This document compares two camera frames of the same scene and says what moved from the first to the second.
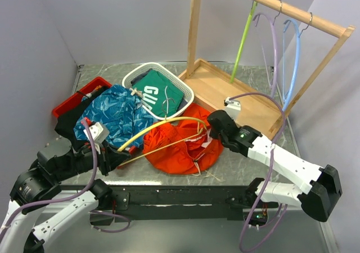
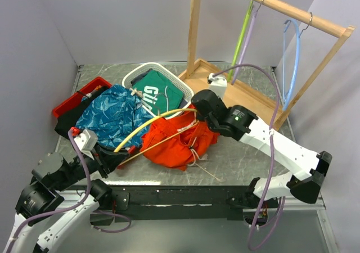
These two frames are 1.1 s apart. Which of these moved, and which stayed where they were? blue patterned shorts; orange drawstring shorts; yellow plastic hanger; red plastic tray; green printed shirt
Moved: red plastic tray; orange drawstring shorts; yellow plastic hanger
Stayed: blue patterned shorts; green printed shirt
